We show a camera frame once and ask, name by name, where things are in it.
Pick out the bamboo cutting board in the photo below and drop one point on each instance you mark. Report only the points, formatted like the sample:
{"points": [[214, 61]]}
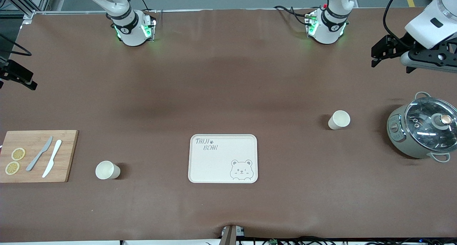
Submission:
{"points": [[64, 159]]}

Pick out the white IKEA cup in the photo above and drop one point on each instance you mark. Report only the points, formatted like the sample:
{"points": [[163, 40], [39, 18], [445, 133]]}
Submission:
{"points": [[339, 119], [105, 170]]}

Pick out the glass pot lid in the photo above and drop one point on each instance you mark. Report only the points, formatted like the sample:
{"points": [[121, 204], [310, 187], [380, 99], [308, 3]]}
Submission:
{"points": [[428, 123]]}

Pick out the aluminium frame profile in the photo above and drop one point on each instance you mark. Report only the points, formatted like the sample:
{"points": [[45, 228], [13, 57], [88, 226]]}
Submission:
{"points": [[21, 2]]}

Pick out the white plastic knife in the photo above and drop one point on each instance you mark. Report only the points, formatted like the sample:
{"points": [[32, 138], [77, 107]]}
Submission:
{"points": [[53, 157]]}

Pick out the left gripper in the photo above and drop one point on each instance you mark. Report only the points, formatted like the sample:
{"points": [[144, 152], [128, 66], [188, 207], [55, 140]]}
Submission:
{"points": [[397, 45]]}

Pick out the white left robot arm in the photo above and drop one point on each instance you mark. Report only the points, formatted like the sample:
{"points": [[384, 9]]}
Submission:
{"points": [[328, 30]]}

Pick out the grey plastic knife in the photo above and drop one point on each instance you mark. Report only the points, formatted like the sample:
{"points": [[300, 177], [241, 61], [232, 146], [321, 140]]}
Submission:
{"points": [[40, 154]]}

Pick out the brown table mat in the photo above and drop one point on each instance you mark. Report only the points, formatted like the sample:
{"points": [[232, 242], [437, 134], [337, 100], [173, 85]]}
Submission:
{"points": [[214, 95]]}

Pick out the metal table clamp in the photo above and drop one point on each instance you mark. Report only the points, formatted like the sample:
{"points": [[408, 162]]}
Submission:
{"points": [[230, 234]]}

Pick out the lemon slice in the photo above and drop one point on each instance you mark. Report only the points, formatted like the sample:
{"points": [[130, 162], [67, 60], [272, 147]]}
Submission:
{"points": [[18, 154], [12, 168]]}

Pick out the cream bear print tray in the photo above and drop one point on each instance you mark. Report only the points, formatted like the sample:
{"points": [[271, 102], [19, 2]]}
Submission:
{"points": [[210, 166]]}

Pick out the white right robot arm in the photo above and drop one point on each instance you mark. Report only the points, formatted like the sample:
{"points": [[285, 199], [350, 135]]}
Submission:
{"points": [[132, 30]]}

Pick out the grey pot with glass lid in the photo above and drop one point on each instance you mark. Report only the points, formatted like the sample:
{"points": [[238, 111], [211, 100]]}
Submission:
{"points": [[400, 138]]}

